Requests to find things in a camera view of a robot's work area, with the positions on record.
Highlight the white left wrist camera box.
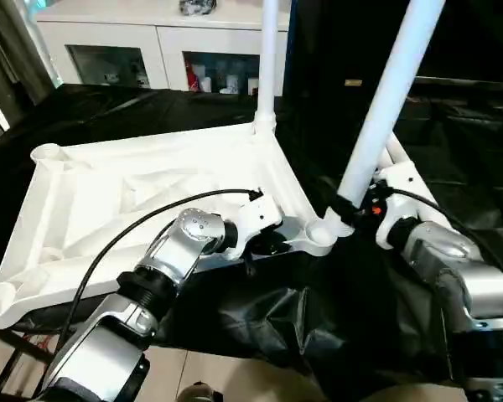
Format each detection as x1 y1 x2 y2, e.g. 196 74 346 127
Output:
229 191 285 264

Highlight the black folding table frame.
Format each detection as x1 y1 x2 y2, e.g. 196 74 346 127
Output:
0 325 58 397

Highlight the white plastic table top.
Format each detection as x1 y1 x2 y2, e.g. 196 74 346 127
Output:
0 120 354 331

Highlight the grey curtain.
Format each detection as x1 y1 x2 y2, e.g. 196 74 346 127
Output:
0 0 59 142

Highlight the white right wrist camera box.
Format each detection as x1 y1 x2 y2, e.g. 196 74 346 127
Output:
374 163 429 251

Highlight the black mat cloth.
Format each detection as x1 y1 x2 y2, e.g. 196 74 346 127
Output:
0 82 503 402

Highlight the white glass-door cabinet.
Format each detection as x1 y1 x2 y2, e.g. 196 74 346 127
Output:
34 0 293 96

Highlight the grey metal bar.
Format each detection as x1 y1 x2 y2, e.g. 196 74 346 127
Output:
413 75 503 92

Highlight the red cord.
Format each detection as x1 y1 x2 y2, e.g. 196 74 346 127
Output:
23 331 62 351

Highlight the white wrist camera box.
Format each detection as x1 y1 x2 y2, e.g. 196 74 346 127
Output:
374 163 429 251
229 191 285 264

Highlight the grey bundle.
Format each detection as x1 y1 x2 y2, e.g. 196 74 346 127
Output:
178 0 218 18

